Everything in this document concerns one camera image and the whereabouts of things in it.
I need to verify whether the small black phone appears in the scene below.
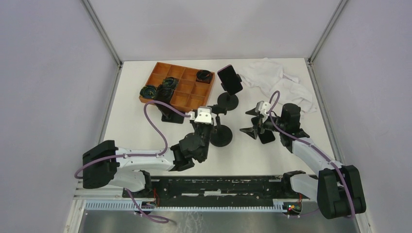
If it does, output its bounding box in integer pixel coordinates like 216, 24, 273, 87
258, 130, 275, 144

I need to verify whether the black round base phone stand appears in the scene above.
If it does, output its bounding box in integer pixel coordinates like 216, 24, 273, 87
217, 74, 243, 111

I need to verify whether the purple edged black phone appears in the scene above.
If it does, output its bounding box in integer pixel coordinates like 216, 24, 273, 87
217, 65, 243, 96

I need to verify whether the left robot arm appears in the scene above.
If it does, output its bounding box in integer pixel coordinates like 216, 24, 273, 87
80, 123, 214, 198

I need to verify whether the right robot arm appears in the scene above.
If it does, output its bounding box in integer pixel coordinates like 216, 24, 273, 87
241, 101, 366, 219

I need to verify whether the black flat easel phone stand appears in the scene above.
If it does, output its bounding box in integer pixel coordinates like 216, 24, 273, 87
161, 110, 185, 124

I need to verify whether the orange wooden compartment tray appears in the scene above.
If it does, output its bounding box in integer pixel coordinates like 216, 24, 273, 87
138, 62, 215, 112

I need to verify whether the white crumpled cloth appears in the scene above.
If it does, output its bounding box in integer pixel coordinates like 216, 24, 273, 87
238, 58, 317, 114

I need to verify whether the rolled tie top right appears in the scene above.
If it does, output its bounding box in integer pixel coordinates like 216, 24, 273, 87
196, 70, 213, 84

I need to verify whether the rolled dark patterned tie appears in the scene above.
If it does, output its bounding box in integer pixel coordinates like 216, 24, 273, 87
154, 84, 174, 104

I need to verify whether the rolled green patterned tie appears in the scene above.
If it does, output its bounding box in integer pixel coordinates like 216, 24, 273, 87
162, 77, 179, 90

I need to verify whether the rolled blue yellow tie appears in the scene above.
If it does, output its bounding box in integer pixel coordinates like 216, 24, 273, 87
139, 85, 157, 100

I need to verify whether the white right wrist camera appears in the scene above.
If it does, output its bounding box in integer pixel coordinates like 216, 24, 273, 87
255, 101, 272, 117

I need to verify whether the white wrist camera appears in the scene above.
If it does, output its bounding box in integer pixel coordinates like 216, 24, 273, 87
188, 106, 214, 125
255, 101, 272, 117

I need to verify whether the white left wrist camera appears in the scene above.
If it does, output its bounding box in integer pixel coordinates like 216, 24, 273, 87
188, 106, 214, 125

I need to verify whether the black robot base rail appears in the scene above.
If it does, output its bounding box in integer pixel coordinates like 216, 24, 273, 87
133, 175, 301, 207

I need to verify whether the white slotted cable duct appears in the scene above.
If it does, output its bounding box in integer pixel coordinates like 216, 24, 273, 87
74, 178, 303, 213

